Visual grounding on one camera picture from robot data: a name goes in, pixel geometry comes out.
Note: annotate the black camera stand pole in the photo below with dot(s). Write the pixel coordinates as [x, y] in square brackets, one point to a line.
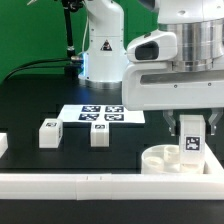
[75, 62]

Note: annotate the white U-shaped fence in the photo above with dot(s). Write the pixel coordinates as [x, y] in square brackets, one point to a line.
[188, 185]

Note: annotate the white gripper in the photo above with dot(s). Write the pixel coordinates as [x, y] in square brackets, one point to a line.
[155, 86]

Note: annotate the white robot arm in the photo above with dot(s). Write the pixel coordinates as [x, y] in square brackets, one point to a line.
[180, 65]

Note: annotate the white block at left edge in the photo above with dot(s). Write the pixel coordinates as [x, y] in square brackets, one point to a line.
[3, 143]

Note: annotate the white marker sheet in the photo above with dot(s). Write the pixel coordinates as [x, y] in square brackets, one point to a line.
[102, 113]

